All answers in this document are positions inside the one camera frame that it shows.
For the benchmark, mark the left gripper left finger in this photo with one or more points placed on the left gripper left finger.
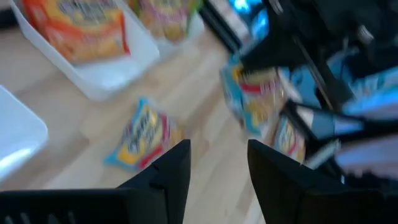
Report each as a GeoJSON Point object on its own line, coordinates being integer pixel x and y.
{"type": "Point", "coordinates": [155, 193]}

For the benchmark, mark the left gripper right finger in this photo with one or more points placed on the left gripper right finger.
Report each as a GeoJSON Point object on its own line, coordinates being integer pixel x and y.
{"type": "Point", "coordinates": [295, 196]}

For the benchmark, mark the blue beef ramen pack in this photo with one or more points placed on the blue beef ramen pack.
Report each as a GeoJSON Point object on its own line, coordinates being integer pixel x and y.
{"type": "Point", "coordinates": [258, 102]}
{"type": "Point", "coordinates": [289, 140]}
{"type": "Point", "coordinates": [143, 137]}

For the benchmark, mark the orange chicken ramen pack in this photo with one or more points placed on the orange chicken ramen pack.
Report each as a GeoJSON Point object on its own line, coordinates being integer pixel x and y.
{"type": "Point", "coordinates": [84, 34]}

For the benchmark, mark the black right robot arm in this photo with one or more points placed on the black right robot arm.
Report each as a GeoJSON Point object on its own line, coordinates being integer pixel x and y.
{"type": "Point", "coordinates": [326, 25]}

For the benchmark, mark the white plastic bin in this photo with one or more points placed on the white plastic bin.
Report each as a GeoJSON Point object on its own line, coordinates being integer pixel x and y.
{"type": "Point", "coordinates": [18, 130]}
{"type": "Point", "coordinates": [102, 77]}
{"type": "Point", "coordinates": [177, 46]}

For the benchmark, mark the green lime shrimp ramen pack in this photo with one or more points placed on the green lime shrimp ramen pack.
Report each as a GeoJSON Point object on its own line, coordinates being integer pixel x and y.
{"type": "Point", "coordinates": [164, 18]}

